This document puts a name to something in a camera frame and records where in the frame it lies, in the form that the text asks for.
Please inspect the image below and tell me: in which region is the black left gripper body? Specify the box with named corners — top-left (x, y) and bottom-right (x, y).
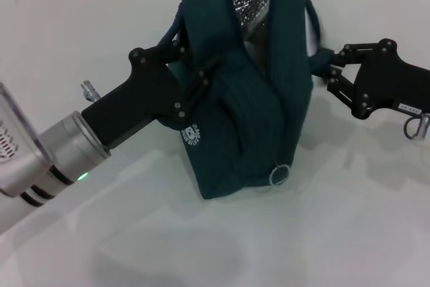
top-left (80, 46), bottom-right (194, 151)

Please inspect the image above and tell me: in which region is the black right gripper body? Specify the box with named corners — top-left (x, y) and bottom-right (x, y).
top-left (349, 38), bottom-right (430, 120)

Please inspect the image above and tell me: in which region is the dark blue insulated lunch bag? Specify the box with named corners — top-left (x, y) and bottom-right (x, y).
top-left (156, 0), bottom-right (333, 200)

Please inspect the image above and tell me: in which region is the silver left gripper connector stub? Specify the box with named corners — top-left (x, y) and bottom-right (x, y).
top-left (80, 80), bottom-right (100, 101)

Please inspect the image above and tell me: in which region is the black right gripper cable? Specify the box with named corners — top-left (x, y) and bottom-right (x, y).
top-left (404, 114), bottom-right (430, 142)

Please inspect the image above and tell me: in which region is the metal zipper pull ring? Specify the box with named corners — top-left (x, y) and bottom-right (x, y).
top-left (268, 164), bottom-right (290, 187)

